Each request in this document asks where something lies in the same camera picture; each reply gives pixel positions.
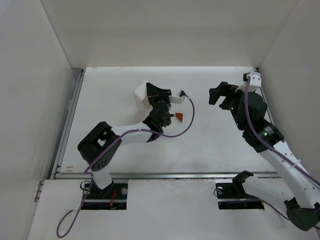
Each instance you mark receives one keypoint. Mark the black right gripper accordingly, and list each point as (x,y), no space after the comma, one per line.
(225,93)

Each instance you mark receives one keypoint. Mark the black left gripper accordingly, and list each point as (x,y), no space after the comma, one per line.
(160,94)

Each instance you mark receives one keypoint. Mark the white plastic tray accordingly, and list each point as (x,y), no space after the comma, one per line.
(141,100)

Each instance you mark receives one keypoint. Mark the orange triangular wood block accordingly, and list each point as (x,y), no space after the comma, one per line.
(179,116)

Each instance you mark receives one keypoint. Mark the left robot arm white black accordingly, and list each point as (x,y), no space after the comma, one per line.
(101,143)

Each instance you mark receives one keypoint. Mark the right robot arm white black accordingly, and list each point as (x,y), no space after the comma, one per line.
(300,201)

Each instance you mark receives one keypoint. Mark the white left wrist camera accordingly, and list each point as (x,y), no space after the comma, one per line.
(179,98)

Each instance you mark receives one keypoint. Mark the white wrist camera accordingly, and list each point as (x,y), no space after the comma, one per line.
(179,98)
(252,80)

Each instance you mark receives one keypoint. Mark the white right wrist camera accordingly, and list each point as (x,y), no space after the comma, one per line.
(252,80)

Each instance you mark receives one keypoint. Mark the aluminium rail front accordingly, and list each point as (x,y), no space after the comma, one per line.
(152,176)

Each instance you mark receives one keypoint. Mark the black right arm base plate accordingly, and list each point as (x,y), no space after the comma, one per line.
(230,197)

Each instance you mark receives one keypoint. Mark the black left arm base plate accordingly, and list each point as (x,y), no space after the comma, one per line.
(114,198)

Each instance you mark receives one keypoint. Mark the aluminium rail left side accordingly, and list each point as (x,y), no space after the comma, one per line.
(67,119)

